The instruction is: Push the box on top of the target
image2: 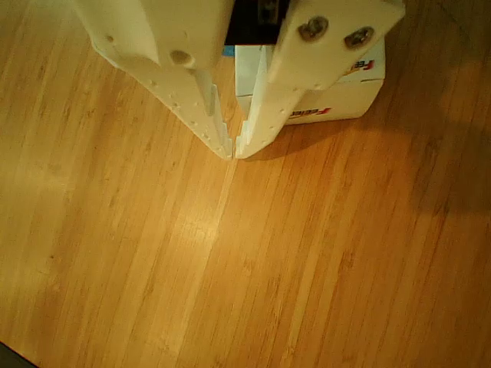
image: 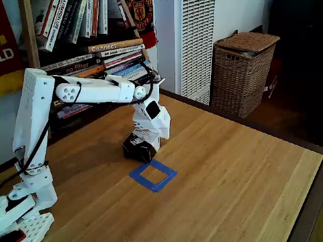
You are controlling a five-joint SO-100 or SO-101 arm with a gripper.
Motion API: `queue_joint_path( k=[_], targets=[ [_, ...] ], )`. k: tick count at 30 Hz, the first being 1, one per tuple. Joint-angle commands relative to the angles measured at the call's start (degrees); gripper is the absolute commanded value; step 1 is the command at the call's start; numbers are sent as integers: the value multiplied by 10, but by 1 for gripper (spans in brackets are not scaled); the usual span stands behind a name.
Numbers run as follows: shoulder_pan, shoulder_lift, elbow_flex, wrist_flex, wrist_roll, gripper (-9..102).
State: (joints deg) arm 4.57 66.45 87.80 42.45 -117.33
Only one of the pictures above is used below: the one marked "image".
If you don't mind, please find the white Modern Romance book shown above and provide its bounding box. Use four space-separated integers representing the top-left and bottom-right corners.
97 44 146 58

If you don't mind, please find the brown wicker basket with lid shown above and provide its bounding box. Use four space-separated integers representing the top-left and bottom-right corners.
210 31 281 119

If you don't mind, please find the white louvered heater unit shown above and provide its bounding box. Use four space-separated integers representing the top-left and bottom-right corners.
174 0 217 106

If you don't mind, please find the black and white cardboard box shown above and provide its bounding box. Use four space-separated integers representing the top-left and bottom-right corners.
123 132 156 163

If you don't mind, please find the black no filter book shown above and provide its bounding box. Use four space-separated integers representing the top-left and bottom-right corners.
46 59 101 76

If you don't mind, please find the white Financial Life book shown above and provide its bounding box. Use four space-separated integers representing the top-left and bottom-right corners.
45 0 68 52

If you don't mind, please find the orange Connect book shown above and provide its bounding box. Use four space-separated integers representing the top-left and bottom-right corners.
87 38 144 53

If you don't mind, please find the pink spine book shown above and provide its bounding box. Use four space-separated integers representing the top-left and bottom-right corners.
57 103 93 119

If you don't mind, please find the red and yellow banner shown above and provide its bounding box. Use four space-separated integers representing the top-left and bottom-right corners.
0 0 25 98

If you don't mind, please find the orange spine book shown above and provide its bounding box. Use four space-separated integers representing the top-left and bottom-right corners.
91 0 99 37

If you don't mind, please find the thin red spine book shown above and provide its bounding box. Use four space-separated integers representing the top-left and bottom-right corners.
116 0 131 28

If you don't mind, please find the wooden ladder shelf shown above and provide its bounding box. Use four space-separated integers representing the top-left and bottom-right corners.
19 0 162 142

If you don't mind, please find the red object with white print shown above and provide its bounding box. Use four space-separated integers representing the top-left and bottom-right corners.
263 59 283 100

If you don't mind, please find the blue tape square target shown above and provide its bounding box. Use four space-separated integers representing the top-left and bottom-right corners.
128 159 178 194

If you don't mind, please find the light blue spine book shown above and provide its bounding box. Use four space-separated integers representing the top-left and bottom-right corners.
115 60 150 76

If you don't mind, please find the grey spine book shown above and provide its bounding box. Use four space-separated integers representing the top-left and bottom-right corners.
72 0 88 45

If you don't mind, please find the red football scarf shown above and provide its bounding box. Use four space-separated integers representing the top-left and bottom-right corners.
125 0 158 50

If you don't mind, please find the black Moral Animal book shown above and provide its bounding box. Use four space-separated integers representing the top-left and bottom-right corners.
54 0 81 48

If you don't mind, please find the red and white spine book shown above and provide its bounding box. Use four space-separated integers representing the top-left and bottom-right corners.
103 50 143 68

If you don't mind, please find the white spine paperback book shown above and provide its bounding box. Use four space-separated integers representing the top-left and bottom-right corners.
97 0 109 35

